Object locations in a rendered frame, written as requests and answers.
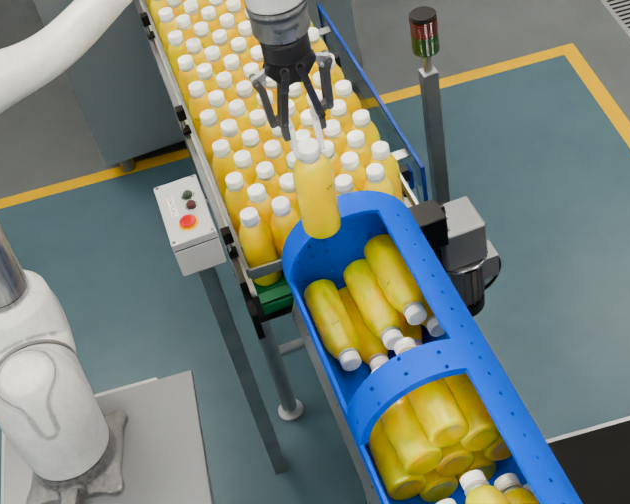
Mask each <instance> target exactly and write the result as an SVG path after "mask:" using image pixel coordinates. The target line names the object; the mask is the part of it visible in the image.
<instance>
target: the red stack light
mask: <svg viewBox="0 0 630 504"><path fill-rule="evenodd" d="M409 26H410V34H411V36H412V37H413V38H415V39H419V40H425V39H430V38H432V37H434V36H435V35H436V34H437V33H438V21H437V16H436V18H435V19H434V20H433V21H432V22H430V23H427V24H422V25H419V24H415V23H412V22H411V21H410V20H409Z"/></svg>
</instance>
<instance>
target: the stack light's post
mask: <svg viewBox="0 0 630 504"><path fill-rule="evenodd" d="M432 66H433V65H432ZM418 72H419V81H420V90H421V99H422V108H423V117H424V125H425V134H426V143H427V152H428V161H429V170H430V179H431V188H432V197H433V199H435V200H436V201H437V203H440V202H442V203H443V204H445V203H448V202H450V191H449V181H448V170H447V159H446V148H445V138H444V127H443V116H442V106H441V95H440V84H439V73H438V71H437V70H436V69H435V67H434V66H433V71H432V72H431V73H424V70H423V68H421V69H419V70H418Z"/></svg>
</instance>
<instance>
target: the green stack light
mask: <svg viewBox="0 0 630 504"><path fill-rule="evenodd" d="M411 44H412V52H413V54H414V55H416V56H418V57H421V58H427V57H431V56H434V55H435V54H437V53H438V52H439V50H440V43H439V32H438V33H437V34H436V35H435V36H434V37H432V38H430V39H425V40H419V39H415V38H413V37H412V36H411Z"/></svg>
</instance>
